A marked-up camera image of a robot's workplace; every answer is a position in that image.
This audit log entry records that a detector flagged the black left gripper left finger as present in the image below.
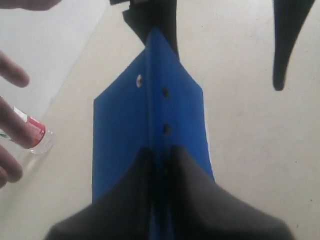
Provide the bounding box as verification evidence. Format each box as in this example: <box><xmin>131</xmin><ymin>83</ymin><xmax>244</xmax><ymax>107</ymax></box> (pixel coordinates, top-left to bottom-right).
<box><xmin>45</xmin><ymin>148</ymin><xmax>154</xmax><ymax>240</ymax></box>

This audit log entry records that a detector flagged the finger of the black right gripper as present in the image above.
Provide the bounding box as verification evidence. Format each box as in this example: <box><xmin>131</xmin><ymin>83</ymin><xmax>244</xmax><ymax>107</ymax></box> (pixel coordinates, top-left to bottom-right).
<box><xmin>272</xmin><ymin>0</ymin><xmax>315</xmax><ymax>91</ymax></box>
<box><xmin>122</xmin><ymin>0</ymin><xmax>179</xmax><ymax>56</ymax></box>

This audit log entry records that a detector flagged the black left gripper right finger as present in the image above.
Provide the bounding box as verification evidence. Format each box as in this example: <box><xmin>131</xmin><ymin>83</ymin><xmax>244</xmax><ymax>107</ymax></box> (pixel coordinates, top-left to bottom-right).
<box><xmin>167</xmin><ymin>145</ymin><xmax>294</xmax><ymax>240</ymax></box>

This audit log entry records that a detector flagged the blue ring binder notebook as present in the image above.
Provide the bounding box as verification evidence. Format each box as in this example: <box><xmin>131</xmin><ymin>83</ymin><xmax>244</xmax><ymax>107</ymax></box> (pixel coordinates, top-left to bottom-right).
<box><xmin>92</xmin><ymin>28</ymin><xmax>213</xmax><ymax>240</ymax></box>

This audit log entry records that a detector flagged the clear bottle red cap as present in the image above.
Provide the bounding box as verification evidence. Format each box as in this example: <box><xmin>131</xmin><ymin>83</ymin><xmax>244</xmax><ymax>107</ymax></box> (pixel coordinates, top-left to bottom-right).
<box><xmin>0</xmin><ymin>106</ymin><xmax>55</xmax><ymax>155</ymax></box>

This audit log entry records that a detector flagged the person's bare hand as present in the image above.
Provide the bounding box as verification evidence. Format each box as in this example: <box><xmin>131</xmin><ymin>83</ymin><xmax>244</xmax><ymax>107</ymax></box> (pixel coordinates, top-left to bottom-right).
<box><xmin>0</xmin><ymin>0</ymin><xmax>60</xmax><ymax>188</ymax></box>

